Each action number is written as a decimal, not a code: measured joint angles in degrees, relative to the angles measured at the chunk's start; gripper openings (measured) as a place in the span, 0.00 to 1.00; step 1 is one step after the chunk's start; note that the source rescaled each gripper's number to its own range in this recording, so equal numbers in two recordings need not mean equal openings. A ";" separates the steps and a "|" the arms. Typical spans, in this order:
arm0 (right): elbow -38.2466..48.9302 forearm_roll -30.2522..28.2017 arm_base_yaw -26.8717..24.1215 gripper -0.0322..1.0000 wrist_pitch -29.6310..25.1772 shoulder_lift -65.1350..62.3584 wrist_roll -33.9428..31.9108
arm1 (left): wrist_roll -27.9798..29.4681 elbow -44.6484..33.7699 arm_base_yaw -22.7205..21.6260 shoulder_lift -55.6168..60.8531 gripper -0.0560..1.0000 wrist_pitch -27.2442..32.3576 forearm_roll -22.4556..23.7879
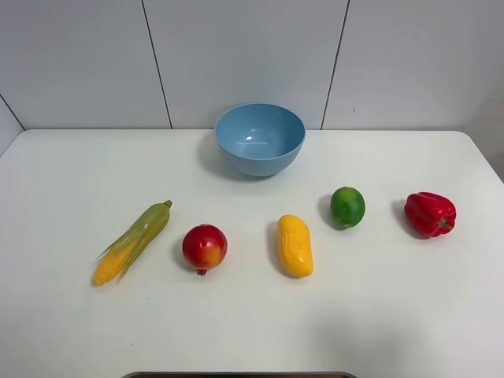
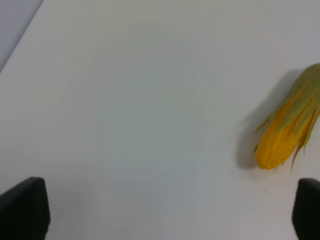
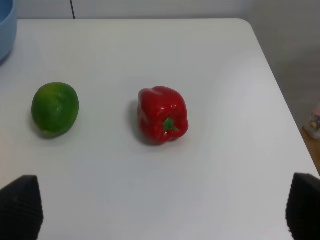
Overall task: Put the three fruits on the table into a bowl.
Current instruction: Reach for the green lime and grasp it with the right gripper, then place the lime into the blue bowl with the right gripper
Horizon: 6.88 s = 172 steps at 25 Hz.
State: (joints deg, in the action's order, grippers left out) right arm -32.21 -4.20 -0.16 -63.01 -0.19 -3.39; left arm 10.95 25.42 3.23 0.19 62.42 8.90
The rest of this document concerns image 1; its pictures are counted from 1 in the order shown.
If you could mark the corn cob with husk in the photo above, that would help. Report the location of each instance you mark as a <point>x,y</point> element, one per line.
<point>118,258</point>

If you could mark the red bell pepper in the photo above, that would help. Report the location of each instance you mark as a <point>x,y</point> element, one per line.
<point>430,214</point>

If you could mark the yellow mango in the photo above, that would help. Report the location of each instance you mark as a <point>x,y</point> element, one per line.
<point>294,246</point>

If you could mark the blue plastic bowl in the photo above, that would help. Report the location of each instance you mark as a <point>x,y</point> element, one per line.
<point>259,139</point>

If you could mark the green lime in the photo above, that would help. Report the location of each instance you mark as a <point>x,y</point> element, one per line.
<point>347,207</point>

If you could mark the red pomegranate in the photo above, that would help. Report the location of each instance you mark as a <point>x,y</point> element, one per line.
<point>204,247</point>

